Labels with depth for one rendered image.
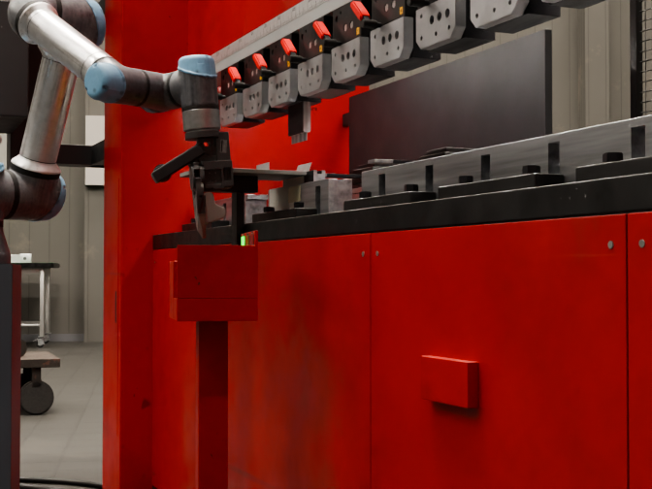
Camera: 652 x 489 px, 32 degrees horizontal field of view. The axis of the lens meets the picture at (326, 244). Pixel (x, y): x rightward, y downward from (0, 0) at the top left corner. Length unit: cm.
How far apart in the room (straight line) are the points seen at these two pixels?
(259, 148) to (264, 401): 128
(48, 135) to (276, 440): 87
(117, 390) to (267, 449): 107
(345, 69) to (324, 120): 132
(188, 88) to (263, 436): 83
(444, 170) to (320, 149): 171
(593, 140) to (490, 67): 130
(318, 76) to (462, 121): 62
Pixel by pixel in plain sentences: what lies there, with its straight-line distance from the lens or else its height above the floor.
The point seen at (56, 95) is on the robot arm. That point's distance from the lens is 265.
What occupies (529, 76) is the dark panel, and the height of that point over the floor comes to 124.
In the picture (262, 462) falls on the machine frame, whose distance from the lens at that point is 262.
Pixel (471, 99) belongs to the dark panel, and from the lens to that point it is 304.
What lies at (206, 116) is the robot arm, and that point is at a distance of 225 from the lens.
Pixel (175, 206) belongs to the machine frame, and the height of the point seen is 97.
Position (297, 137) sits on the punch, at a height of 109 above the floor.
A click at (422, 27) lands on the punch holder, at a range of 214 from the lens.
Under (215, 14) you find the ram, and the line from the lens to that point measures 337.
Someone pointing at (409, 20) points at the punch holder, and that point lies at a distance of 222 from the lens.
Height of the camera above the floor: 75
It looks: 2 degrees up
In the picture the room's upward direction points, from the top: straight up
